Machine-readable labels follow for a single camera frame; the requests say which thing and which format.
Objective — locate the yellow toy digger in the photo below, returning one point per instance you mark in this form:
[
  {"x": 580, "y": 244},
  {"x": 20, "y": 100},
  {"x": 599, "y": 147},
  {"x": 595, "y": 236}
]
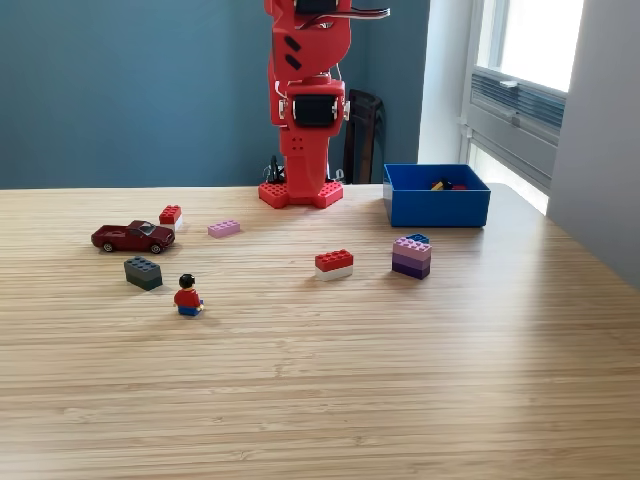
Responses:
[{"x": 439, "y": 186}]

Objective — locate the long red white brick stack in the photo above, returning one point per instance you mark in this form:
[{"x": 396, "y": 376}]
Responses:
[{"x": 334, "y": 262}]

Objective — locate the small red white brick stack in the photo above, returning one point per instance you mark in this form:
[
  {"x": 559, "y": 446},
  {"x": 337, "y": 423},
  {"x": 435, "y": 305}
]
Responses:
[{"x": 170, "y": 215}]

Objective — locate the toy figure red shirt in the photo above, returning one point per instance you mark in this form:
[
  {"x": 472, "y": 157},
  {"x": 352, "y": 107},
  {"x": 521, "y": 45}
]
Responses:
[{"x": 187, "y": 299}]

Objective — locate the blue plastic bin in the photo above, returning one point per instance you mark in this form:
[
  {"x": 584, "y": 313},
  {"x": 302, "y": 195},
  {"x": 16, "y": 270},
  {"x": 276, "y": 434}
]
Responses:
[{"x": 440, "y": 207}]

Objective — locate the blue brick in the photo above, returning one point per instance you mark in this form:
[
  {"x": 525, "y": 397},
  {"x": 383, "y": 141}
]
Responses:
[{"x": 419, "y": 238}]

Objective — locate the pink purple brick stack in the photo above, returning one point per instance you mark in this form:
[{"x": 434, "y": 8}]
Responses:
[{"x": 411, "y": 257}]

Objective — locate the grey window vent unit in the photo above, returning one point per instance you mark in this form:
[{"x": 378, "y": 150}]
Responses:
[{"x": 530, "y": 100}]

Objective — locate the dark red toy pickup car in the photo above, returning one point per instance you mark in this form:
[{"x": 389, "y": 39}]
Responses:
[{"x": 132, "y": 239}]

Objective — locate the grey brick stack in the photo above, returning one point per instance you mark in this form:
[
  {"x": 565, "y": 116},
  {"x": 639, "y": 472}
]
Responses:
[{"x": 145, "y": 275}]

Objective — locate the white window frame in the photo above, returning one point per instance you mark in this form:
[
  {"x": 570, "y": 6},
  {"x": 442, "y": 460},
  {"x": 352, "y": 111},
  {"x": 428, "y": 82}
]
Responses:
[{"x": 492, "y": 30}]

